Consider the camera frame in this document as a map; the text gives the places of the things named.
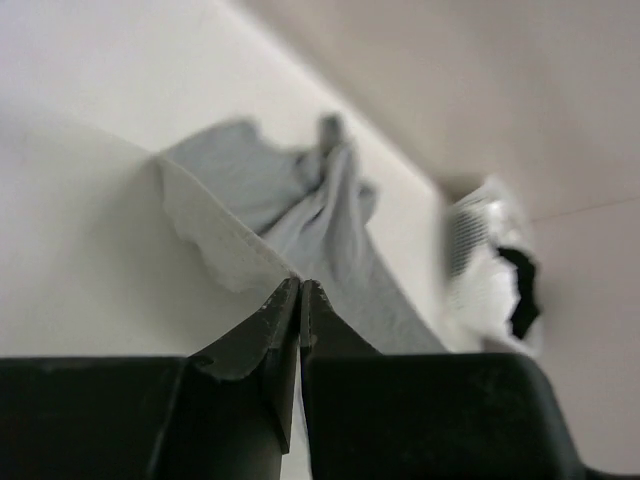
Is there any white plastic laundry basket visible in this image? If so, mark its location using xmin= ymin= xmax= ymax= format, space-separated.
xmin=438 ymin=174 xmax=543 ymax=355

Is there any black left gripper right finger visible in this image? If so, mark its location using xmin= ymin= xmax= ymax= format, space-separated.
xmin=301 ymin=281 xmax=593 ymax=479

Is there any black garment in basket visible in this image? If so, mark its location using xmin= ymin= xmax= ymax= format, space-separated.
xmin=497 ymin=246 xmax=541 ymax=340

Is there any grey tank top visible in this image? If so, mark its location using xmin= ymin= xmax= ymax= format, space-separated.
xmin=158 ymin=115 xmax=444 ymax=354

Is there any white garment in basket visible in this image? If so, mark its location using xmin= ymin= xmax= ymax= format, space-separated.
xmin=488 ymin=200 xmax=542 ymax=355

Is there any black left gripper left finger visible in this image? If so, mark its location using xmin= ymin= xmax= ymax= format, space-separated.
xmin=1 ymin=278 xmax=300 ymax=479

